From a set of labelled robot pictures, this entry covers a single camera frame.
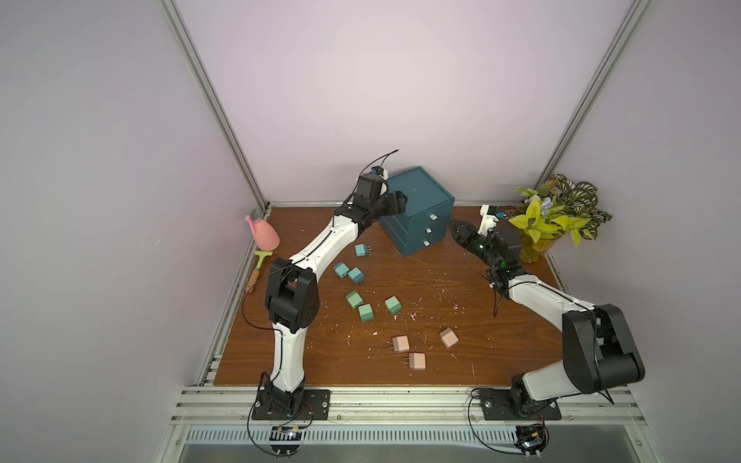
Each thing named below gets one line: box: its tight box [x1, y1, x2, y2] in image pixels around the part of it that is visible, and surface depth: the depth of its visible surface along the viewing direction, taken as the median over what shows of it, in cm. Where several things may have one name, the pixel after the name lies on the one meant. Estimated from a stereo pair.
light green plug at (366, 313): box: [357, 303, 375, 324], surface depth 89 cm
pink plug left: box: [391, 334, 411, 354], surface depth 83 cm
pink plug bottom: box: [409, 352, 427, 371], surface depth 79 cm
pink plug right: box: [439, 326, 460, 350], surface depth 85 cm
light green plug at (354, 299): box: [345, 289, 364, 310], surface depth 93 cm
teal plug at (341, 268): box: [331, 260, 351, 279], surface depth 100 cm
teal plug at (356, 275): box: [347, 266, 365, 285], surface depth 99 cm
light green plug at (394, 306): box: [384, 295, 403, 321], surface depth 91 cm
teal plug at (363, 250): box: [354, 243, 372, 258], surface depth 105 cm
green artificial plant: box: [507, 173, 613, 249], surface depth 85 cm
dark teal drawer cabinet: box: [379, 165, 455, 257], surface depth 97 cm
